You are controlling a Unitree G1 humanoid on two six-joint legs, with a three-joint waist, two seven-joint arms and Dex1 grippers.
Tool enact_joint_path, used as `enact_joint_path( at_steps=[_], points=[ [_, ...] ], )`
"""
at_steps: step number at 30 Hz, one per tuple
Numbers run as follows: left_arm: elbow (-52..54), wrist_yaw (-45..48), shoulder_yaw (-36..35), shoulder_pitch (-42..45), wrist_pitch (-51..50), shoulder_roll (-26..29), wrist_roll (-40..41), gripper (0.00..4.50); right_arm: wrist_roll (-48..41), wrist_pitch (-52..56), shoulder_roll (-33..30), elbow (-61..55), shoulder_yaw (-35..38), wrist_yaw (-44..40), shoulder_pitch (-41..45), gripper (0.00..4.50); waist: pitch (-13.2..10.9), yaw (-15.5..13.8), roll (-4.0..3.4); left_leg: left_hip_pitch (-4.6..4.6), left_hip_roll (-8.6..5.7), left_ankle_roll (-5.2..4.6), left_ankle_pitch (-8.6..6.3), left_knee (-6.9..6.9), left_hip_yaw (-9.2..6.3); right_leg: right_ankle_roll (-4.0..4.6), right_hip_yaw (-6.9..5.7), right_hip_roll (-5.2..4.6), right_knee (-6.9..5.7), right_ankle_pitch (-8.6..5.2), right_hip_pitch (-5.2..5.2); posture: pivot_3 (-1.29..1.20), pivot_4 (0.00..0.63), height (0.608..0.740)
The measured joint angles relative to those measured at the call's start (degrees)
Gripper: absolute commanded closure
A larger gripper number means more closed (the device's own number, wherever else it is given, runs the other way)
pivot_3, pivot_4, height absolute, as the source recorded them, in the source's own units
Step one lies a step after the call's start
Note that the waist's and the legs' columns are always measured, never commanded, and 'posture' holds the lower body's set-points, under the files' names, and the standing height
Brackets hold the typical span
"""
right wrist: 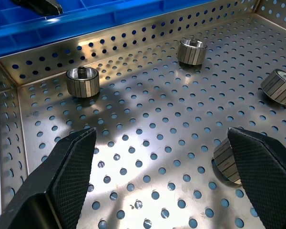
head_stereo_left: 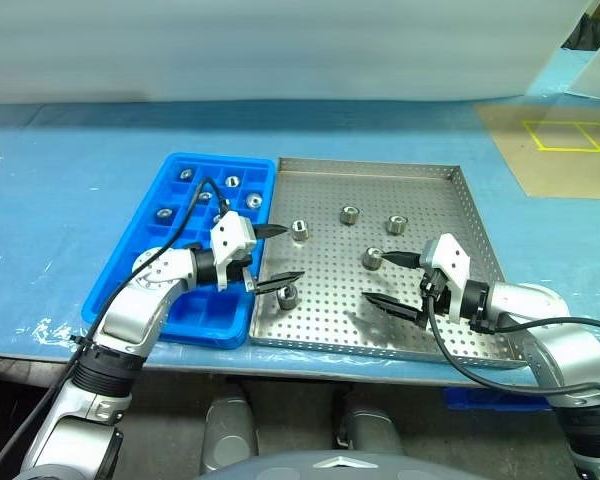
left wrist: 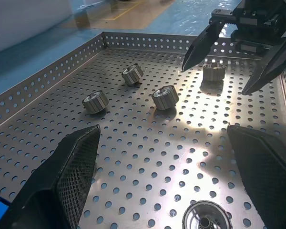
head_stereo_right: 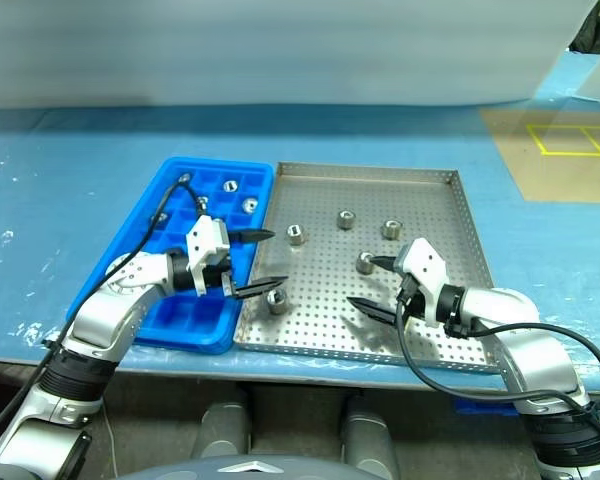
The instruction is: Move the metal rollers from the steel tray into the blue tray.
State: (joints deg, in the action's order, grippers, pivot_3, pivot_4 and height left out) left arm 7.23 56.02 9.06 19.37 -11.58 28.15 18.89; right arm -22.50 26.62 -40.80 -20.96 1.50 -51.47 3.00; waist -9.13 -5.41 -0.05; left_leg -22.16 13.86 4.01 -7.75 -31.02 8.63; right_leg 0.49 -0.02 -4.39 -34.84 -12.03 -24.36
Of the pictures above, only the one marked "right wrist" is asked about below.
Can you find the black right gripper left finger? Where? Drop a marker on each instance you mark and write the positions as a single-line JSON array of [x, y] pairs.
[[62, 186]]

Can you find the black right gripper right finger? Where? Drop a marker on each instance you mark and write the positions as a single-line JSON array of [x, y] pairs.
[[264, 179]]

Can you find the perforated stainless steel tray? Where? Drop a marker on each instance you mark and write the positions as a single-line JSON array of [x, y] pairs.
[[143, 124]]

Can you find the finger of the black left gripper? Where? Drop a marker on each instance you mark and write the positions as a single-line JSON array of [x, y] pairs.
[[53, 8], [28, 4]]

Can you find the blue compartment tray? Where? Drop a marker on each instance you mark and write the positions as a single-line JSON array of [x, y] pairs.
[[85, 21]]

